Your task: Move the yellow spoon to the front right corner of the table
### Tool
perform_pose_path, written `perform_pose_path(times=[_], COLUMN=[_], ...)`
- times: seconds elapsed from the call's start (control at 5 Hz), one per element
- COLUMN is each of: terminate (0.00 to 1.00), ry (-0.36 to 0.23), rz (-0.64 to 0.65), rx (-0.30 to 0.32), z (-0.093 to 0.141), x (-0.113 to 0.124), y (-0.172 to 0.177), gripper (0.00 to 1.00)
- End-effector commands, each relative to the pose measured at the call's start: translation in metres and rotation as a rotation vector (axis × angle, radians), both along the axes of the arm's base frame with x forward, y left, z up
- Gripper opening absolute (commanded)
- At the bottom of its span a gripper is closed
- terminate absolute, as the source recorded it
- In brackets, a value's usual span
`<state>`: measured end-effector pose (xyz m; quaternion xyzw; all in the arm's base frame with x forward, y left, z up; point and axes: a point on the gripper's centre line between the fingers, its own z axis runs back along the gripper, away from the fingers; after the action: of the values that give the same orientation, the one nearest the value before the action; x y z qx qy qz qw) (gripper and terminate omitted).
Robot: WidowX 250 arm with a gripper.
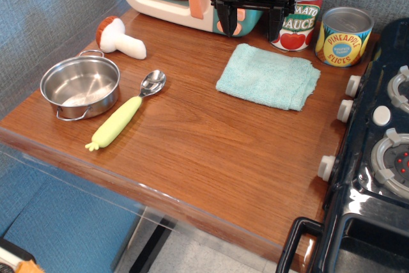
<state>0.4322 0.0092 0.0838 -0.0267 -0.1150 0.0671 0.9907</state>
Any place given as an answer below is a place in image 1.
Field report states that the plush mushroom toy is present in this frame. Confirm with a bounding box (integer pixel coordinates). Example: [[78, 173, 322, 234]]
[[95, 16, 147, 60]]

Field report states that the small steel pot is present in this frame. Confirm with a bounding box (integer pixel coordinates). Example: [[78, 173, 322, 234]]
[[40, 50, 120, 121]]

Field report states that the white stove knob front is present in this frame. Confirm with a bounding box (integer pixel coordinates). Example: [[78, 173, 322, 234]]
[[318, 155, 336, 182]]

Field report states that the light blue folded cloth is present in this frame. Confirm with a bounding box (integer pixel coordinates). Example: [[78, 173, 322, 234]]
[[216, 43, 321, 111]]

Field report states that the black toy stove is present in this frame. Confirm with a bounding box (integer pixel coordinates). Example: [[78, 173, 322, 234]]
[[277, 18, 408, 272]]

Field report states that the spoon with yellow-green handle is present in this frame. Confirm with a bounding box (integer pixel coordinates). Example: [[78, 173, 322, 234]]
[[85, 70, 166, 152]]

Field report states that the white stove knob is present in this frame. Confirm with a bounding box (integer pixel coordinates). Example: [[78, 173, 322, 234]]
[[337, 100, 353, 123], [318, 155, 336, 182], [345, 75, 361, 98]]

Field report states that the white stove knob middle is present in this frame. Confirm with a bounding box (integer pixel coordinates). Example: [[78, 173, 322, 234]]
[[337, 100, 353, 123]]

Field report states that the tomato sauce can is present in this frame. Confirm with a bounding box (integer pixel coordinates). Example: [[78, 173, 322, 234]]
[[272, 0, 323, 51]]

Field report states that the white stove knob rear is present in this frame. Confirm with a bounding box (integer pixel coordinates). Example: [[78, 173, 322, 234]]
[[345, 75, 361, 98]]

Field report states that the pineapple slices can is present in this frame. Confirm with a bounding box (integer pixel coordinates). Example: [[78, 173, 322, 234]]
[[315, 7, 374, 68]]

